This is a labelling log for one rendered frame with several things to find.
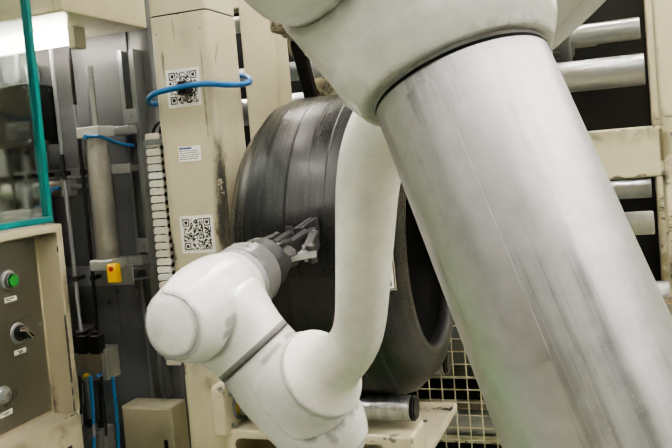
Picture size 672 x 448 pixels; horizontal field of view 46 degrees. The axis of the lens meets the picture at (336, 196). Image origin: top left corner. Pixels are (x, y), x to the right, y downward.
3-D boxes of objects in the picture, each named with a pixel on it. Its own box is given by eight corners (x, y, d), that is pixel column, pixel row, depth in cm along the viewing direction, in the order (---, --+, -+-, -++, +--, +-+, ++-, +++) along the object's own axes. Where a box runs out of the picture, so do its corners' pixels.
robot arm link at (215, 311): (180, 280, 102) (247, 357, 101) (109, 324, 87) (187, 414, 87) (232, 227, 98) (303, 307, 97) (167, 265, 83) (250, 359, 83)
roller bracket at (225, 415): (214, 438, 146) (209, 386, 146) (296, 375, 184) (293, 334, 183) (230, 439, 145) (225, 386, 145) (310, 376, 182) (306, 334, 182)
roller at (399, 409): (230, 407, 148) (236, 385, 151) (239, 419, 151) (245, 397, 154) (412, 413, 136) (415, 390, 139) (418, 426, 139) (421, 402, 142)
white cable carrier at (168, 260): (166, 365, 163) (143, 134, 161) (179, 358, 168) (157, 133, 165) (185, 365, 162) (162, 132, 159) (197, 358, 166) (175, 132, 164)
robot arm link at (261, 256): (195, 252, 100) (217, 239, 106) (207, 320, 102) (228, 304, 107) (260, 249, 97) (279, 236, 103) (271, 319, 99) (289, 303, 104)
